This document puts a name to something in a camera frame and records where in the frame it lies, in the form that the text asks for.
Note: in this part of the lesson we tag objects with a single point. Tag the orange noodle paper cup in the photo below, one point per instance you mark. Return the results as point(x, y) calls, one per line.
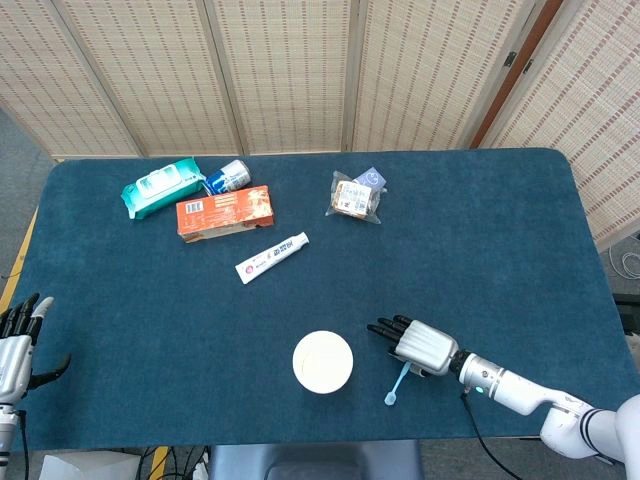
point(322, 362)

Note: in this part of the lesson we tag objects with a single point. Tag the black equipment block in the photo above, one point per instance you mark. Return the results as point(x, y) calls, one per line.
point(630, 315)

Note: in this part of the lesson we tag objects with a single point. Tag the orange cardboard snack box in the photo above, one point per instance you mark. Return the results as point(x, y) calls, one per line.
point(225, 212)

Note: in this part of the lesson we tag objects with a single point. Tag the small blue smiley packet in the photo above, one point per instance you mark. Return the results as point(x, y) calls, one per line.
point(371, 176)

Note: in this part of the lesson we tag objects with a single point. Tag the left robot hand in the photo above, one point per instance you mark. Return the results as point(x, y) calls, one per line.
point(12, 360)

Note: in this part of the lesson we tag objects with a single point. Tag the clear bag of bread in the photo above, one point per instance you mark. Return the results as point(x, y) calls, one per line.
point(352, 200)

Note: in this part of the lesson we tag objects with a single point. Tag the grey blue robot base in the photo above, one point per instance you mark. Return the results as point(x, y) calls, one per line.
point(315, 460)

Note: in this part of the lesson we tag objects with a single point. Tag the light blue toothbrush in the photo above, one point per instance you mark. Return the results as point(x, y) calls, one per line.
point(397, 387)

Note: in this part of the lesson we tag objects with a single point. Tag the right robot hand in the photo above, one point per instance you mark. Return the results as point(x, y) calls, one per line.
point(425, 345)

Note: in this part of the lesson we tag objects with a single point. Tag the blue and white can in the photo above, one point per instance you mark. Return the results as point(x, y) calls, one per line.
point(227, 177)

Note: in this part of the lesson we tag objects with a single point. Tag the white paper sheet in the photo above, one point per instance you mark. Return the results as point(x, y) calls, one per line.
point(85, 467)

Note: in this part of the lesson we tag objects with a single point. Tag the brown wooden post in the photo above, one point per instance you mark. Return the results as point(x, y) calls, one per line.
point(520, 70)

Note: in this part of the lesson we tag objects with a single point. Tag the white toothpaste tube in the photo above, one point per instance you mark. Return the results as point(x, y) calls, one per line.
point(270, 259)

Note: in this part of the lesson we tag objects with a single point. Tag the blue table cloth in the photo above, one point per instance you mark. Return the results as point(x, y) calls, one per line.
point(150, 325)

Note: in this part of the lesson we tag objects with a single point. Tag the bamboo folding screen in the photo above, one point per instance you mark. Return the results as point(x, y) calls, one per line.
point(280, 75)

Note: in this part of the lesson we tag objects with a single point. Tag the green wet wipes pack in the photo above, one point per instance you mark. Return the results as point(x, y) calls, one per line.
point(160, 187)

